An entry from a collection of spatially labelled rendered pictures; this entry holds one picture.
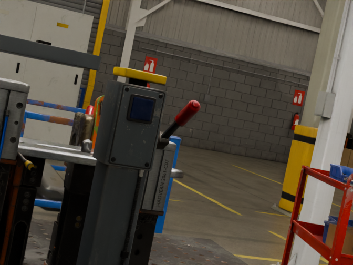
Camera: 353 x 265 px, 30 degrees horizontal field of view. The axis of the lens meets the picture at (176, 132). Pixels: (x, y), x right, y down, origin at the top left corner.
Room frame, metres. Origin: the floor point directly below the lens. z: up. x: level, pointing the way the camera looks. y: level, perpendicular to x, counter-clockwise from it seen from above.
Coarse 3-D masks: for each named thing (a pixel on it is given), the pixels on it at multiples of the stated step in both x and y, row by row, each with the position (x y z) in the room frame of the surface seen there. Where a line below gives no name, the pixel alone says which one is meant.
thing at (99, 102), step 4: (100, 96) 1.38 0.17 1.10; (104, 96) 1.39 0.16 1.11; (96, 100) 1.39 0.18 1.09; (100, 100) 1.38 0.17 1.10; (96, 104) 1.39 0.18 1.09; (100, 104) 1.38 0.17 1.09; (96, 108) 1.38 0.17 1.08; (100, 108) 1.38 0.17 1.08; (96, 112) 1.38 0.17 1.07; (100, 112) 1.37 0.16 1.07; (96, 116) 1.37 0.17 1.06; (96, 120) 1.37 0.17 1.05; (96, 124) 1.37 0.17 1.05; (92, 128) 1.38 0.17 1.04; (96, 128) 1.37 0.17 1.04; (92, 132) 1.37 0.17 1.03; (96, 132) 1.37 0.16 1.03; (92, 136) 1.37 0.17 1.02; (96, 136) 1.37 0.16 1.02; (92, 140) 1.36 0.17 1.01; (92, 144) 1.36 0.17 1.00; (92, 148) 1.36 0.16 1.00
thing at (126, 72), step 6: (114, 72) 0.92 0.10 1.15; (120, 72) 0.90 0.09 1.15; (126, 72) 0.88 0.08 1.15; (132, 72) 0.88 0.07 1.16; (138, 72) 0.88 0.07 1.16; (144, 72) 0.89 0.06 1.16; (132, 78) 0.90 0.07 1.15; (138, 78) 0.88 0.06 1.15; (144, 78) 0.89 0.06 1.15; (150, 78) 0.89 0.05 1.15; (156, 78) 0.89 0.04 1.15; (162, 78) 0.90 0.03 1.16; (138, 84) 0.90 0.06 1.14; (144, 84) 0.91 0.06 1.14; (162, 84) 0.90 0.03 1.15
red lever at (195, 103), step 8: (192, 104) 0.97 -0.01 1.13; (184, 112) 0.98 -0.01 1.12; (192, 112) 0.97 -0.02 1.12; (176, 120) 1.00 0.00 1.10; (184, 120) 0.99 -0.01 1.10; (168, 128) 1.03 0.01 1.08; (176, 128) 1.03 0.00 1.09; (160, 136) 1.05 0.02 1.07; (168, 136) 1.05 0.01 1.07; (160, 144) 1.06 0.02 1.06
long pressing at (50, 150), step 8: (24, 144) 1.16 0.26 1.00; (32, 144) 1.18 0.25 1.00; (40, 144) 1.22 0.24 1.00; (48, 144) 1.24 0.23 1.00; (56, 144) 1.27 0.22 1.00; (64, 144) 1.30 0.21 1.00; (24, 152) 1.10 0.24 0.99; (32, 152) 1.11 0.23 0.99; (40, 152) 1.11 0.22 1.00; (48, 152) 1.12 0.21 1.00; (56, 152) 1.12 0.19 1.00; (64, 152) 1.13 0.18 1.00; (72, 152) 1.18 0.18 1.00; (80, 152) 1.21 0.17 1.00; (64, 160) 1.13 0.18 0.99; (72, 160) 1.13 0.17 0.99; (80, 160) 1.14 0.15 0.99; (88, 160) 1.15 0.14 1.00; (96, 160) 1.15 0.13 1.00; (176, 176) 1.22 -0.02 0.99
